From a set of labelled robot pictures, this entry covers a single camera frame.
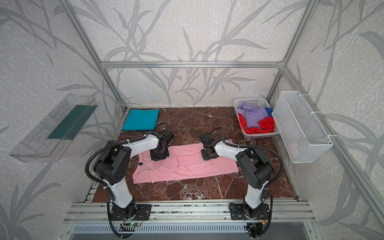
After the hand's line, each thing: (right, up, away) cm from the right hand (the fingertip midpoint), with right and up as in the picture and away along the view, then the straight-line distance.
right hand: (207, 150), depth 96 cm
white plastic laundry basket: (+38, +34, +20) cm, 55 cm away
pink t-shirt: (-14, -6, -4) cm, 16 cm away
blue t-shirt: (+45, +27, +10) cm, 53 cm away
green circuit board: (-36, -30, -25) cm, 53 cm away
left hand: (-27, -2, -2) cm, 28 cm away
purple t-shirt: (+33, +23, +11) cm, 42 cm away
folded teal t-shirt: (-49, +20, +16) cm, 56 cm away
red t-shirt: (+40, +16, +2) cm, 43 cm away
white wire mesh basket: (+38, +12, -35) cm, 53 cm away
